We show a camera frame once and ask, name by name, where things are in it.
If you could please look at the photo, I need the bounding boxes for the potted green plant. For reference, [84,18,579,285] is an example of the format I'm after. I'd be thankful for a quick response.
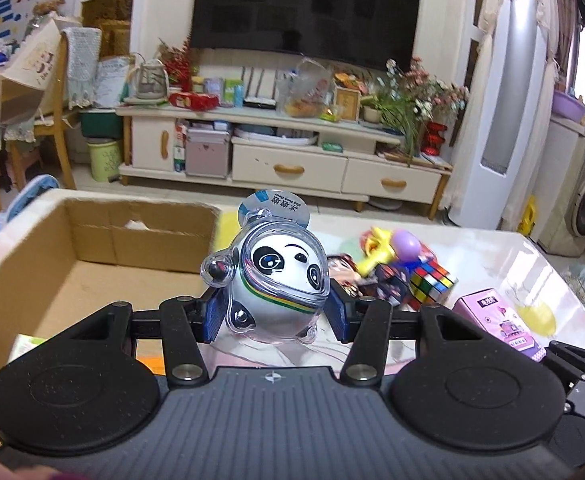
[361,87,423,161]

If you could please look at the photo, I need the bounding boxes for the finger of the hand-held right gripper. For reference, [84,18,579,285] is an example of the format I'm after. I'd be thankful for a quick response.
[543,340,585,397]

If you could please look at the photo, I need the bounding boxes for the black-haired doll figure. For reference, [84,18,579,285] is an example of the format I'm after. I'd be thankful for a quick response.
[327,252,373,301]

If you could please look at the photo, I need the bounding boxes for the white tower air conditioner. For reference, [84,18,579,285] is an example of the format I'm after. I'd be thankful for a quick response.
[447,7,543,231]

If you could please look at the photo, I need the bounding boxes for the purple basin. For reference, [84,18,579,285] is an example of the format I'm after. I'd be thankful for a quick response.
[553,91,585,121]

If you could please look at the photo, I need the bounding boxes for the pink storage case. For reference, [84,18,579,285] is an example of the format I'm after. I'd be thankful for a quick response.
[185,127,230,177]

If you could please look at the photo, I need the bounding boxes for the black television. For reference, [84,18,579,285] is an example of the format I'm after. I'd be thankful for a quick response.
[191,0,422,68]

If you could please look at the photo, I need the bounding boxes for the red snack packet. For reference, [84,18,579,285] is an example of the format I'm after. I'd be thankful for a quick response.
[168,91,219,111]

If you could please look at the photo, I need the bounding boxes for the panda toy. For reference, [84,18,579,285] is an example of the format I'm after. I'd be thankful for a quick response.
[200,190,331,346]

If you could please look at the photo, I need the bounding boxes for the dark green bin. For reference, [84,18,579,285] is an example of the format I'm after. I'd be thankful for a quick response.
[80,109,123,140]

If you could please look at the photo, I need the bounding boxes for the clear plastic snack bag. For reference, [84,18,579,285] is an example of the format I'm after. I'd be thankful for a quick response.
[276,57,334,118]

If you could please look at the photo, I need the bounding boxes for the white paper sheets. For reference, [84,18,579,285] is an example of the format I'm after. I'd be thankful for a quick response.
[95,57,133,108]

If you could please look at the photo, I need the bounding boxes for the cardboard box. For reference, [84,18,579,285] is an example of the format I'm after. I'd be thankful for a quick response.
[0,190,223,453]

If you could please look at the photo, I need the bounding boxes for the pink purple toy kitchen box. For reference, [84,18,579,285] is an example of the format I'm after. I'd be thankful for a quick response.
[453,289,546,362]

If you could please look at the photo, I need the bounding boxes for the red berry branches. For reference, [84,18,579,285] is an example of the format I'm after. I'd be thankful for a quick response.
[158,36,193,86]

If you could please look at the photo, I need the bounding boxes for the colourful puzzle cube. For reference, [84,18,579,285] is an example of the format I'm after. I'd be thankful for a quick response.
[407,260,459,311]

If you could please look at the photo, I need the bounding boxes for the pink artificial flowers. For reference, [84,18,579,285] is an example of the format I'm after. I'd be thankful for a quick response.
[387,57,469,121]

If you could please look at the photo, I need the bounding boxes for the framed picture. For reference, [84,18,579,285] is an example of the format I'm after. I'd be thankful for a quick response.
[333,86,362,122]

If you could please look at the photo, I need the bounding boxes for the blue cushioned seat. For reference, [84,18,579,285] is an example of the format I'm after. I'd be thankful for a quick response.
[0,175,60,256]

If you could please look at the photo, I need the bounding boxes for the cream printed cloth cover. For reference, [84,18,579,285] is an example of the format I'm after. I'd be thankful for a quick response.
[0,20,63,126]

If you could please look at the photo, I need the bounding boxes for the glass kettle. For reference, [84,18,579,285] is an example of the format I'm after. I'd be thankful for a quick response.
[131,57,169,102]

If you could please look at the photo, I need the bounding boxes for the red vase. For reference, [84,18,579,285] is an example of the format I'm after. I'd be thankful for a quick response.
[421,121,447,156]

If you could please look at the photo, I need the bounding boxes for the white medicine box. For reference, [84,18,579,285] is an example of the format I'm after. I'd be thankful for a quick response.
[203,77,224,106]

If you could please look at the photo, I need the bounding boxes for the green box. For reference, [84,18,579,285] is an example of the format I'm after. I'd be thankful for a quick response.
[8,334,49,363]

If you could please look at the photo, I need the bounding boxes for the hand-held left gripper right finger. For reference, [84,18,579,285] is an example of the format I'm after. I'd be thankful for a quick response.
[325,294,479,387]

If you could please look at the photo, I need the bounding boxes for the light green bucket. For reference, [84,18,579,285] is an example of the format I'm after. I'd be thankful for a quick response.
[87,138,123,183]

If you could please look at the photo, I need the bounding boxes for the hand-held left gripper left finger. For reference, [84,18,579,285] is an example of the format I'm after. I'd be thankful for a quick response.
[67,292,229,389]

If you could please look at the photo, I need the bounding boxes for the yellow purple toy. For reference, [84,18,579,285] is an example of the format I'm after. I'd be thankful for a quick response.
[360,227,431,276]

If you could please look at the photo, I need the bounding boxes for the wooden chair with lace cover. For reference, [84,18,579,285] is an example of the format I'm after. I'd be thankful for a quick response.
[2,25,103,191]

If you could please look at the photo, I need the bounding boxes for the cream tv cabinet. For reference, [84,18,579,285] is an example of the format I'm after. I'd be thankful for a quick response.
[116,105,453,211]

